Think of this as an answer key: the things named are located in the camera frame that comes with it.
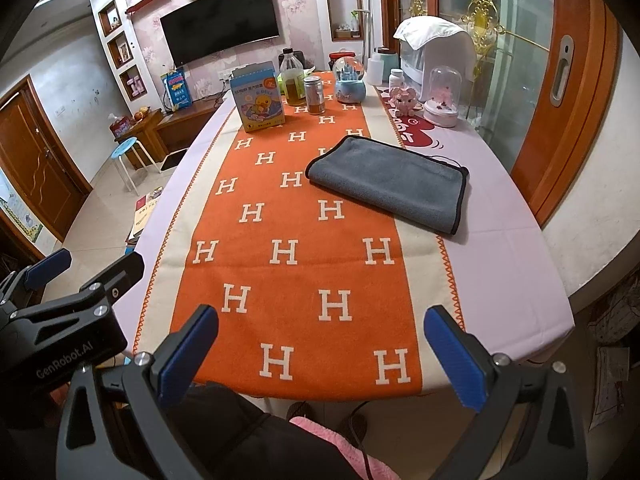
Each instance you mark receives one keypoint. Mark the orange printed blanket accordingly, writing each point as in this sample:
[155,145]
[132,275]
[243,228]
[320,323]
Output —
[300,220]

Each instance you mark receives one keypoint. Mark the glass bottle with yellow liquid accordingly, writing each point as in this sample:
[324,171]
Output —
[292,85]

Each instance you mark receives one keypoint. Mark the wooden television cabinet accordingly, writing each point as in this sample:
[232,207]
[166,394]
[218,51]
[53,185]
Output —
[175,122]

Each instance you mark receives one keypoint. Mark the wooden door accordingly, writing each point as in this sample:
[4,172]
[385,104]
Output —
[35,165]

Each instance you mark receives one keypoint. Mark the blue snow globe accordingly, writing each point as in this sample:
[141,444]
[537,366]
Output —
[350,82]

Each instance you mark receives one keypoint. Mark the pink pig toy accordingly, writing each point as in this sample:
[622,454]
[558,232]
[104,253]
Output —
[402,101]

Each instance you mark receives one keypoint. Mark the wooden sliding door frame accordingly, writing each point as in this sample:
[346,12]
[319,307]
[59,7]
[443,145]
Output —
[565,145]

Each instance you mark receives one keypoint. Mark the white cylinder jar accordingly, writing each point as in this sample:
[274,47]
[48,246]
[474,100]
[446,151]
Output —
[375,71]

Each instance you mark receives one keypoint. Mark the wall poster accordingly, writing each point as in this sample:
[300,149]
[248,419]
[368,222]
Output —
[17,210]

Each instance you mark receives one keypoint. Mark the fruit on cabinet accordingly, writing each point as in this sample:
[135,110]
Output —
[141,114]

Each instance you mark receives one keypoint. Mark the silver can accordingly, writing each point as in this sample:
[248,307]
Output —
[314,97]

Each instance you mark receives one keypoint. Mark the blue toy box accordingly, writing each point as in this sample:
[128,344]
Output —
[177,89]

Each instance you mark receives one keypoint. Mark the pink fluffy cloth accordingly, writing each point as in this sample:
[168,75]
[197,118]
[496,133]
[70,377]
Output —
[345,447]

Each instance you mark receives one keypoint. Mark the glass dome with pink flowers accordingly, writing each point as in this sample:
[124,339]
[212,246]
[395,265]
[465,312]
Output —
[442,97]

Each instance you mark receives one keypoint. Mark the books on floor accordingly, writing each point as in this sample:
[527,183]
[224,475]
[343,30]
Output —
[142,212]

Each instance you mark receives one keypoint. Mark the gold glass ornament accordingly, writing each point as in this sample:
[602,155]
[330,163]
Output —
[481,5]

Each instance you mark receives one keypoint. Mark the person's black trousers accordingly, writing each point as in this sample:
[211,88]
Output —
[225,430]

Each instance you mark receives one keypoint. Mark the blue box with duck print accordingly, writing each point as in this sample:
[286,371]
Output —
[260,102]

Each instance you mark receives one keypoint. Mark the pink tablecloth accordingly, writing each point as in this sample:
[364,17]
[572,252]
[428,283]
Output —
[500,245]

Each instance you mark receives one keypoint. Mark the blue round stool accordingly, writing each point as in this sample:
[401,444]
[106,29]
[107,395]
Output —
[127,147]

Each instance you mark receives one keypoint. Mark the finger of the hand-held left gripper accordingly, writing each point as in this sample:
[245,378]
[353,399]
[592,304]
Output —
[116,274]
[49,265]

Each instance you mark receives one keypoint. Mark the red tissue box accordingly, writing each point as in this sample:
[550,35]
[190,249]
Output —
[121,126]

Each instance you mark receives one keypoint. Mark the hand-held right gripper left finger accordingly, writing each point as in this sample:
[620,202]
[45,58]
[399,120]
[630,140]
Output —
[187,352]

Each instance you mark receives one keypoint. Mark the jar with red lid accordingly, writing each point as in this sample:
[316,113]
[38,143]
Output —
[341,55]

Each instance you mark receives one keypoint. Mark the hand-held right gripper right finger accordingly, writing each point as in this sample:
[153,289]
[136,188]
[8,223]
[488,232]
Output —
[456,360]

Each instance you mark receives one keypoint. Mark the grey towel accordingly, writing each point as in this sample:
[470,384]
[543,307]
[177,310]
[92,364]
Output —
[390,180]

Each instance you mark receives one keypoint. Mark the white water dispenser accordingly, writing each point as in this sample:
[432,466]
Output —
[445,47]

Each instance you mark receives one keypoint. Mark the black television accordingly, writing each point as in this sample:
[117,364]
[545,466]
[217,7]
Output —
[220,22]

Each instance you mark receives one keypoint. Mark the small white bottle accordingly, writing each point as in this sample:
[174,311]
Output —
[396,80]

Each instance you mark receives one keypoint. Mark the drawn paper sheets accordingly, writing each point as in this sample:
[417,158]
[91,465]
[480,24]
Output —
[612,360]

